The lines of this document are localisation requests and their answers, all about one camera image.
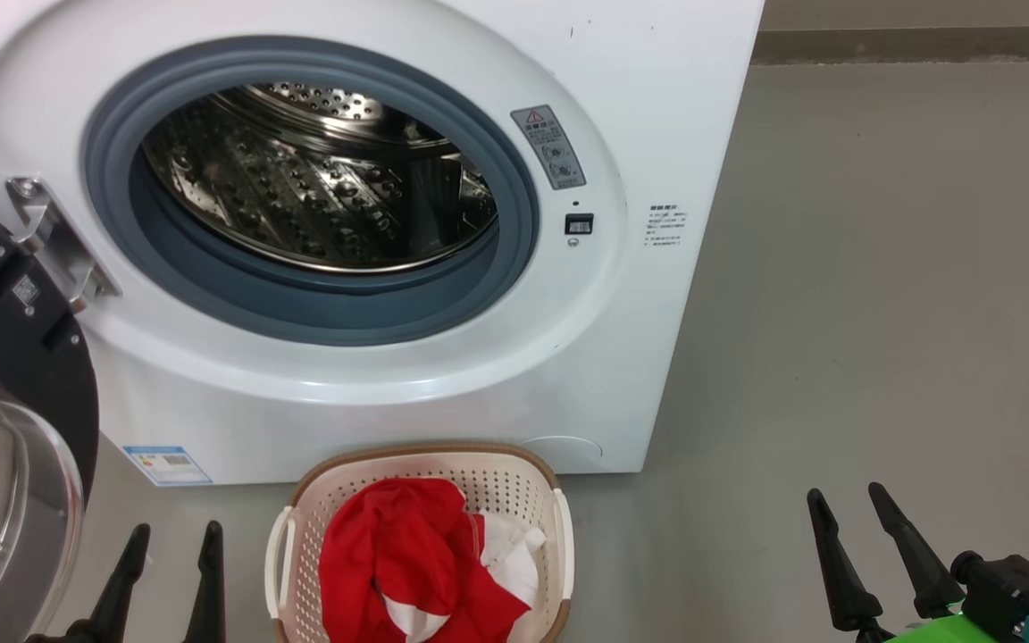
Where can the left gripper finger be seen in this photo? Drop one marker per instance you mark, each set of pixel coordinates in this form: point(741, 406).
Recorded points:
point(209, 598)
point(121, 589)

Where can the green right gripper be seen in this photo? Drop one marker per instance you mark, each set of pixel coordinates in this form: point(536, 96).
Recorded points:
point(943, 632)

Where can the red garment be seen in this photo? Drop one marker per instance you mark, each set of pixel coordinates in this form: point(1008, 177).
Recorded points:
point(398, 554)

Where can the white garment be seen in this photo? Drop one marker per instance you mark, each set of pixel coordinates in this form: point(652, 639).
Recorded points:
point(514, 558)

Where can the cream perforated laundry basket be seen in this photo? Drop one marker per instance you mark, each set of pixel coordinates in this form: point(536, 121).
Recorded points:
point(506, 478)

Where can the metal door hinge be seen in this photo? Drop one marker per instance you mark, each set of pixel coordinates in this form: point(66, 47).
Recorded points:
point(54, 241)

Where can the black door latch slot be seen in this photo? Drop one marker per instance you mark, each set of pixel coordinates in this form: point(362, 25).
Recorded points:
point(579, 224)

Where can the white front-load washing machine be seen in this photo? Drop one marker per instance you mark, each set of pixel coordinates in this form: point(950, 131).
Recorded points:
point(639, 107)

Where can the blue energy label sticker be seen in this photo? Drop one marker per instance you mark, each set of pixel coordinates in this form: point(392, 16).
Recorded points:
point(168, 464)

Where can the round filter cover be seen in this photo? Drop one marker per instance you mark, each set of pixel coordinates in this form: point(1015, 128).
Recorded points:
point(561, 454)

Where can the printed text decal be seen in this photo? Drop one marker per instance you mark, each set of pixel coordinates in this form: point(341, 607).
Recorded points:
point(665, 226)

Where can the grey warning sticker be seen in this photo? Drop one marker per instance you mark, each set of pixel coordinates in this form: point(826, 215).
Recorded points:
point(548, 147)

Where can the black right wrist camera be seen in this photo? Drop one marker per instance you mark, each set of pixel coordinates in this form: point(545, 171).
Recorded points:
point(1010, 589)

